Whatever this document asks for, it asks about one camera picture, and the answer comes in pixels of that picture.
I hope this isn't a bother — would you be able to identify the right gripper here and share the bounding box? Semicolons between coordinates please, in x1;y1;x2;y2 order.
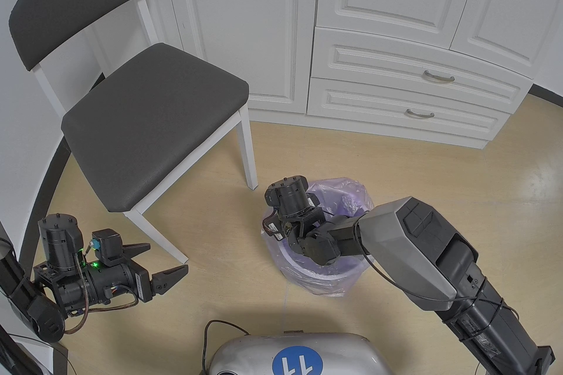
263;216;305;244

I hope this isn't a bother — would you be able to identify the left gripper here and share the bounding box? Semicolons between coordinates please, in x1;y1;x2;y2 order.
81;241;190;306

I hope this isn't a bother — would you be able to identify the purple plastic bag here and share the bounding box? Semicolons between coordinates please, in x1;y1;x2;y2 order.
262;177;375;298

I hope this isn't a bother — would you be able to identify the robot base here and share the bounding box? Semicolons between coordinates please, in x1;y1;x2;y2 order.
210;330;393;375

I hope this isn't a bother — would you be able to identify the white trash bin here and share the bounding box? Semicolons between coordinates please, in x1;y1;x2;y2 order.
264;184;372;297

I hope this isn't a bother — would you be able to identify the white chair with grey cushions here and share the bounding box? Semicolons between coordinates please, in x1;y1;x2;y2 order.
8;0;258;265

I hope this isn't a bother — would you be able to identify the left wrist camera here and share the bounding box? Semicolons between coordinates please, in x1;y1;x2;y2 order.
88;228;125;267

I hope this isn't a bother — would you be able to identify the black cable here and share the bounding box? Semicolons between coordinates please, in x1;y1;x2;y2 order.
201;320;251;374
62;250;139;336

